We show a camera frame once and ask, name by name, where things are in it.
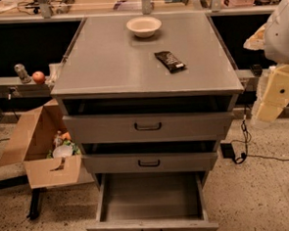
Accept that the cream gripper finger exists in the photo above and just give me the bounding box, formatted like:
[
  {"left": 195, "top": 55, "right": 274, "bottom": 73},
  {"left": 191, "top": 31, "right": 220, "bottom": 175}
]
[
  {"left": 243, "top": 25, "right": 265, "bottom": 51},
  {"left": 251, "top": 64, "right": 289, "bottom": 124}
]

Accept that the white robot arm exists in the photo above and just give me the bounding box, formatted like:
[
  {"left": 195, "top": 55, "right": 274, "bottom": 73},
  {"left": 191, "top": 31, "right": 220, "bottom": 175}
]
[{"left": 243, "top": 0, "right": 289, "bottom": 126}]

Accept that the grey metal drawer cabinet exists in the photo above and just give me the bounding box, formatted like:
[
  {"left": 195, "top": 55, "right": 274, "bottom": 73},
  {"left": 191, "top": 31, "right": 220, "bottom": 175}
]
[{"left": 45, "top": 7, "right": 251, "bottom": 197}]

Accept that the grey open bottom drawer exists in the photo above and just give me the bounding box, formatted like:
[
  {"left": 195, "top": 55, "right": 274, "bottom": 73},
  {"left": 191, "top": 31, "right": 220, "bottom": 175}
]
[{"left": 86, "top": 171, "right": 219, "bottom": 231}]

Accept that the grey top drawer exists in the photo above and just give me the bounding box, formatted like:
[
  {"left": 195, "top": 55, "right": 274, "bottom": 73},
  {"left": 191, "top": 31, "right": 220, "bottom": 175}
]
[{"left": 63, "top": 112, "right": 233, "bottom": 144}]

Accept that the grey middle drawer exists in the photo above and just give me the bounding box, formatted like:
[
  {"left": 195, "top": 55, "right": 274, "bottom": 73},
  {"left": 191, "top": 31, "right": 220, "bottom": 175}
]
[{"left": 82, "top": 152, "right": 217, "bottom": 173}]

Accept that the black power adapter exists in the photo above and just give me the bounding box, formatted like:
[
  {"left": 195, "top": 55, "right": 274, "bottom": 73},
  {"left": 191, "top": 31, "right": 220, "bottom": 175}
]
[{"left": 221, "top": 143, "right": 235, "bottom": 160}]

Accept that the white ceramic bowl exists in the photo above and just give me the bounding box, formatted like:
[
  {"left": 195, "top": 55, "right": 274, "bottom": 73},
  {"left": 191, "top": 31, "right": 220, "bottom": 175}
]
[{"left": 126, "top": 17, "right": 162, "bottom": 38}]

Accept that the white plastic bowl in box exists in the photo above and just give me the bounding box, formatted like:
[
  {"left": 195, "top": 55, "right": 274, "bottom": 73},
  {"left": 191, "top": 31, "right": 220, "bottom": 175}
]
[{"left": 53, "top": 145, "right": 73, "bottom": 159}]

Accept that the red apple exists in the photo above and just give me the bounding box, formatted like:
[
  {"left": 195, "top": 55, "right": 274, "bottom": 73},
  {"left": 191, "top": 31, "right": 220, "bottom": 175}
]
[{"left": 32, "top": 70, "right": 46, "bottom": 84}]

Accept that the small grey figurine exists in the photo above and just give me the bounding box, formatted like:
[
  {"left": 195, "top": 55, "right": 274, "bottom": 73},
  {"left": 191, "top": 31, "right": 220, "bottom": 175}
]
[{"left": 14, "top": 64, "right": 31, "bottom": 83}]

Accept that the brown cardboard box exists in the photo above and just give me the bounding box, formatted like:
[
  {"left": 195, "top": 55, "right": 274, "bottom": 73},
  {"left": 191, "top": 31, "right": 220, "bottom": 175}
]
[{"left": 0, "top": 101, "right": 92, "bottom": 189}]

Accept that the black stand base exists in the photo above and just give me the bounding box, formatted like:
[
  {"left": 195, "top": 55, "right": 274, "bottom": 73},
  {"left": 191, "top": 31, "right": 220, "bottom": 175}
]
[{"left": 27, "top": 188, "right": 46, "bottom": 220}]

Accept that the black floor cable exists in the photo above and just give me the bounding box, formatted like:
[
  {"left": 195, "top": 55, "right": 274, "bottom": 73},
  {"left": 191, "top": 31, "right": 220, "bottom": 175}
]
[{"left": 229, "top": 103, "right": 289, "bottom": 168}]

